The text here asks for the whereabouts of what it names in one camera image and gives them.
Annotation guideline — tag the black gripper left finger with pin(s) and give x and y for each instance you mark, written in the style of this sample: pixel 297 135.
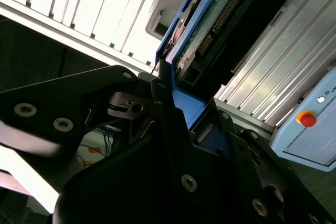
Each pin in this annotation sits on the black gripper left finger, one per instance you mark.
pixel 52 95

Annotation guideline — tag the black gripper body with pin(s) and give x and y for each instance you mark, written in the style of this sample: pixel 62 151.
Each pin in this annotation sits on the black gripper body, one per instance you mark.
pixel 131 187

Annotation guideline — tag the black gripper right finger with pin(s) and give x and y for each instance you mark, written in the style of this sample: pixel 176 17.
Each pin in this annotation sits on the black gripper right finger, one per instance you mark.
pixel 240 155

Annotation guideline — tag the hard disk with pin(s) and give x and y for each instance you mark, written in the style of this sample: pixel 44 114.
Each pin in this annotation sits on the hard disk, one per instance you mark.
pixel 189 106

